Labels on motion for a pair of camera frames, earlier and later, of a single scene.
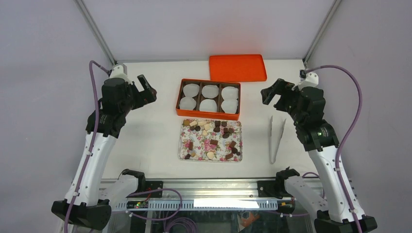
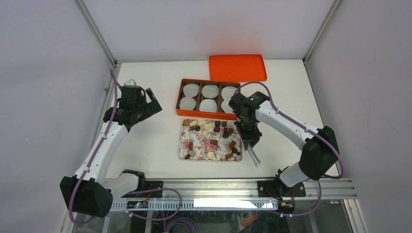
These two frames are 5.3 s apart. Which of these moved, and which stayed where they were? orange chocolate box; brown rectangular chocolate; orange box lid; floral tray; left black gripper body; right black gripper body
Moved: right black gripper body; left black gripper body
Stayed: brown rectangular chocolate; orange box lid; orange chocolate box; floral tray
